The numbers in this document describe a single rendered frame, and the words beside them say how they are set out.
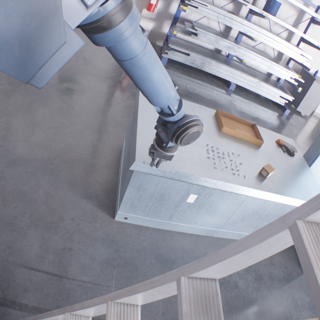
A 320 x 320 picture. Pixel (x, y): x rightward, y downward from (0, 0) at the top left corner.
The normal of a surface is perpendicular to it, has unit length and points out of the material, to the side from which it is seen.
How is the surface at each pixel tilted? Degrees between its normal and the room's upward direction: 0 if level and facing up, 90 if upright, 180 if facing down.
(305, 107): 97
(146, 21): 90
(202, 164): 0
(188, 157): 0
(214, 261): 66
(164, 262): 0
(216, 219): 90
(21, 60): 90
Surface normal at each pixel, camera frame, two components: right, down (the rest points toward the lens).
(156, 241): 0.32, -0.72
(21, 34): 0.62, 0.65
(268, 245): -0.01, 0.69
